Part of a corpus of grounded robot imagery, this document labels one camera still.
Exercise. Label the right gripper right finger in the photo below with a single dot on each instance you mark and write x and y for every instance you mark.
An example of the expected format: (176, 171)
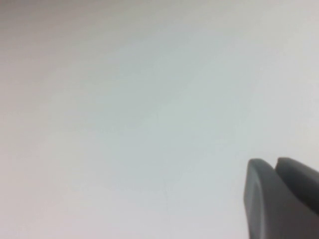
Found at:
(301, 181)

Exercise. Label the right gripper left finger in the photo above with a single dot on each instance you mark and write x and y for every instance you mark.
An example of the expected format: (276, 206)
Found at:
(269, 211)

